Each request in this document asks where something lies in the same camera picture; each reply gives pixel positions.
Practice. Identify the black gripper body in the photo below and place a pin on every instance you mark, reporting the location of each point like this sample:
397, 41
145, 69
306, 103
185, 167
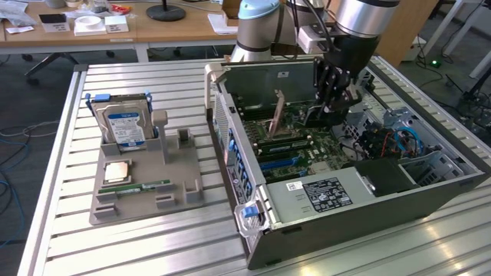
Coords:
357, 54

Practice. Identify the black low-profile graphics card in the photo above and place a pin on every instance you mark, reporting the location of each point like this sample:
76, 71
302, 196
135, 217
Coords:
277, 115

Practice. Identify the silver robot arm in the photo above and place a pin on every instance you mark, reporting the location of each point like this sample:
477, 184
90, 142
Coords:
253, 34

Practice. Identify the white floor box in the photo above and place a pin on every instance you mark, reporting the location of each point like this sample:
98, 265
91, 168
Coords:
419, 49

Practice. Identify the wooden cabinet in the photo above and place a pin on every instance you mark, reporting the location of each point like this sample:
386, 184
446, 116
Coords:
414, 28

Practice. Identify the green motherboard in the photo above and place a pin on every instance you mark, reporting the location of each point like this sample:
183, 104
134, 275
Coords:
326, 146

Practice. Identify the CPU socket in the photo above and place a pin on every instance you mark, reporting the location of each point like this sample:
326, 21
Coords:
291, 132

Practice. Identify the black device with green light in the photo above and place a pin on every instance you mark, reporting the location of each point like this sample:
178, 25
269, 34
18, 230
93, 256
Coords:
434, 62

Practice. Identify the installed green RAM stick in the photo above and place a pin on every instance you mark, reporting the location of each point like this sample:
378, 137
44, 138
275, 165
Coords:
286, 146

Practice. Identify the silver chipset heatsink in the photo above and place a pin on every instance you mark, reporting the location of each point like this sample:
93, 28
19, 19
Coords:
323, 167

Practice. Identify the black RAM slot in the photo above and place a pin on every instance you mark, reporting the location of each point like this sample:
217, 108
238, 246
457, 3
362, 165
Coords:
265, 149
281, 157
281, 152

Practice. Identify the white paper stack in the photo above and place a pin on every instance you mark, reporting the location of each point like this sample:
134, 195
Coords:
221, 24

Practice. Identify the black stand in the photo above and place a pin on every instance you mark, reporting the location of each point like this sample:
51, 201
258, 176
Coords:
475, 86

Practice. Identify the brown cardboard box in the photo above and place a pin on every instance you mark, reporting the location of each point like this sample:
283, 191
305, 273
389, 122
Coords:
230, 8

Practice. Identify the metal disk bay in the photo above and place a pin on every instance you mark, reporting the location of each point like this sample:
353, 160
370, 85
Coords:
434, 169

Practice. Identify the grey power supply unit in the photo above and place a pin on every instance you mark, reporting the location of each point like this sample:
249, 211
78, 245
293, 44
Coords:
283, 201

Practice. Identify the wooden desk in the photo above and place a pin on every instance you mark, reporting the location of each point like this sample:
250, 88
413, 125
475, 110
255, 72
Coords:
173, 28
76, 40

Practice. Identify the black round lamp base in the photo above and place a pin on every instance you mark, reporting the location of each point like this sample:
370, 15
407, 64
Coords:
165, 14

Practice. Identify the grey open PC case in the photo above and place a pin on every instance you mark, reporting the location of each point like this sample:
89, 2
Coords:
345, 230

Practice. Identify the blue case latch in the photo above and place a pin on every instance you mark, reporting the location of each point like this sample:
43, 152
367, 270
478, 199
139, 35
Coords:
251, 214

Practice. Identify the hard disk with blue caddy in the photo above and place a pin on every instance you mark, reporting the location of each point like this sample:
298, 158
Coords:
123, 126

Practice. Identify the grey parts rack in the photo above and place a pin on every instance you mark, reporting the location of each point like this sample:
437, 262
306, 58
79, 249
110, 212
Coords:
150, 172

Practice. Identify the small white box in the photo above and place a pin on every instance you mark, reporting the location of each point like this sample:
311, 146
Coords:
115, 21

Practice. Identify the loose green RAM stick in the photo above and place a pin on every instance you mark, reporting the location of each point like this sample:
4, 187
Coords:
134, 187

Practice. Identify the flat white box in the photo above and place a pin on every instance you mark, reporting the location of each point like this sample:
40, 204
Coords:
90, 32

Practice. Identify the CPU with copper lid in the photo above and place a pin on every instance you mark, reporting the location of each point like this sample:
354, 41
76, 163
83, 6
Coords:
117, 172

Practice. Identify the white tape roll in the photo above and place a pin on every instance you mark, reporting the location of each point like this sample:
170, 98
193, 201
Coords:
79, 21

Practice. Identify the beige cup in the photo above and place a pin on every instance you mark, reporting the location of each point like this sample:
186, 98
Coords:
72, 3

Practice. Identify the white box with black lid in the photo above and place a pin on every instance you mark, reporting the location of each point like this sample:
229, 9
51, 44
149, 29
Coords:
54, 18

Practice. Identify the black chair base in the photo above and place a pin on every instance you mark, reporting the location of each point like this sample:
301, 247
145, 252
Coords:
42, 65

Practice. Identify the grey cup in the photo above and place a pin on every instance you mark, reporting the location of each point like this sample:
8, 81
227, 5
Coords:
55, 3

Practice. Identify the white card with red print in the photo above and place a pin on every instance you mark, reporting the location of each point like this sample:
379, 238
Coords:
19, 30

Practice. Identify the clear plastic bag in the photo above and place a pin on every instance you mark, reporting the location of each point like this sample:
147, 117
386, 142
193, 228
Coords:
15, 14

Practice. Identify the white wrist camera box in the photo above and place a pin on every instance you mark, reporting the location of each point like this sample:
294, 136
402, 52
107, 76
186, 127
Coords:
309, 40

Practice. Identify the white table frame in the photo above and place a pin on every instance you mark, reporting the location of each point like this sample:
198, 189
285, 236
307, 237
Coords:
439, 26

